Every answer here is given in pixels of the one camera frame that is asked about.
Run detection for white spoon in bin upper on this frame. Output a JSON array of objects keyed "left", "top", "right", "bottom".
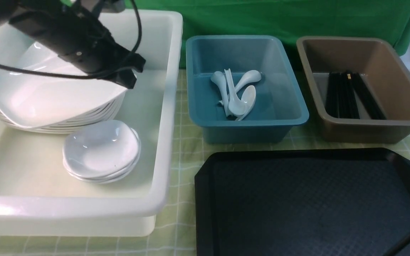
[{"left": 214, "top": 70, "right": 262, "bottom": 100}]

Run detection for green checkered tablecloth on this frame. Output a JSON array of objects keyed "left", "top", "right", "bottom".
[{"left": 0, "top": 69, "right": 410, "bottom": 256}]

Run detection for white rectangular rice plate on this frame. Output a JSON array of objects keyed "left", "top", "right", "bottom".
[{"left": 0, "top": 42, "right": 129, "bottom": 128}]

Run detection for teal plastic bin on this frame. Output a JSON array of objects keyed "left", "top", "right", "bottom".
[{"left": 186, "top": 35, "right": 309, "bottom": 144}]

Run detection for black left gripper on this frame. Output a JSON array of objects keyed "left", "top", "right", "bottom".
[{"left": 9, "top": 5, "right": 146, "bottom": 89}]

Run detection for white spoon in bin left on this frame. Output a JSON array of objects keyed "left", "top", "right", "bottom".
[{"left": 210, "top": 71, "right": 231, "bottom": 117}]

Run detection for green backdrop cloth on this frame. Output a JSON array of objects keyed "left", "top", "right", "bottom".
[{"left": 135, "top": 0, "right": 410, "bottom": 70}]

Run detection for white spoon in bin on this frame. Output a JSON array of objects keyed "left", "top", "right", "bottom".
[
  {"left": 236, "top": 85, "right": 257, "bottom": 121},
  {"left": 214, "top": 70, "right": 262, "bottom": 100},
  {"left": 210, "top": 71, "right": 231, "bottom": 117}
]

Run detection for large white plastic tub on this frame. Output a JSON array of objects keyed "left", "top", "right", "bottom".
[{"left": 0, "top": 10, "right": 183, "bottom": 236}]

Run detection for stack of white square plates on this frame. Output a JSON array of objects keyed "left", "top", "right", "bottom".
[{"left": 0, "top": 94, "right": 125, "bottom": 134}]

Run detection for white spoon in bin lower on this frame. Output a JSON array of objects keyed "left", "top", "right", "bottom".
[{"left": 236, "top": 85, "right": 257, "bottom": 121}]

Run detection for black chopsticks bundle in bin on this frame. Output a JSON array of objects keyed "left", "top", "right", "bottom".
[{"left": 325, "top": 71, "right": 387, "bottom": 120}]

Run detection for stacked small white bowls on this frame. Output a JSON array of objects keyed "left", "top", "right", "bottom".
[{"left": 62, "top": 120, "right": 141, "bottom": 184}]

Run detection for white ceramic spoon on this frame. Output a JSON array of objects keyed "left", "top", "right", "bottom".
[{"left": 224, "top": 69, "right": 246, "bottom": 118}]

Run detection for brown plastic bin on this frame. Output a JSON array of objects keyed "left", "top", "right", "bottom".
[{"left": 296, "top": 36, "right": 410, "bottom": 144}]

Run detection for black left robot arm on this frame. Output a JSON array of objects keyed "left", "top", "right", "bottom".
[{"left": 0, "top": 0, "right": 146, "bottom": 89}]

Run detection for black serving tray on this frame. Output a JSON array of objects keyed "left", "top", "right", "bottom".
[{"left": 195, "top": 148, "right": 410, "bottom": 256}]

